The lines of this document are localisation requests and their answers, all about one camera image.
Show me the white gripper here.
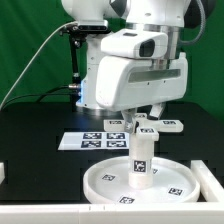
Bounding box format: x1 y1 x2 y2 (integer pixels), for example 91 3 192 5
96 53 188 134

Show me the white cross-shaped table base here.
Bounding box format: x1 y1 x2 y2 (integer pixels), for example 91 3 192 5
104 113 184 134

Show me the white round table top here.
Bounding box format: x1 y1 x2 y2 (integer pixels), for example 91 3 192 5
83 156 200 204

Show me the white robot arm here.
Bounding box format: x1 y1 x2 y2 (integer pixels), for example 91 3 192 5
61 0 216 133

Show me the white marker sheet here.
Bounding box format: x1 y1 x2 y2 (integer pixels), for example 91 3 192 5
58 132 129 151

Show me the white left border block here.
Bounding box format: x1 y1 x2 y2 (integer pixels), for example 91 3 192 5
0 163 5 185

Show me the black cable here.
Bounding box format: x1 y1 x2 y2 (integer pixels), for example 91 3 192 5
0 85 81 111

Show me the white right border rail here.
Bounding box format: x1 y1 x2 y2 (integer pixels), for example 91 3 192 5
191 160 224 203

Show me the white border rail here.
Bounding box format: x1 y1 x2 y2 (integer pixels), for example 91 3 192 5
191 160 224 203
0 203 224 224

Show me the grey cable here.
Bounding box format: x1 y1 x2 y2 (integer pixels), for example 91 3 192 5
0 21 80 111

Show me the white front border rail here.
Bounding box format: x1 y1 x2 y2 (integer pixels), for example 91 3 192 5
0 203 224 224

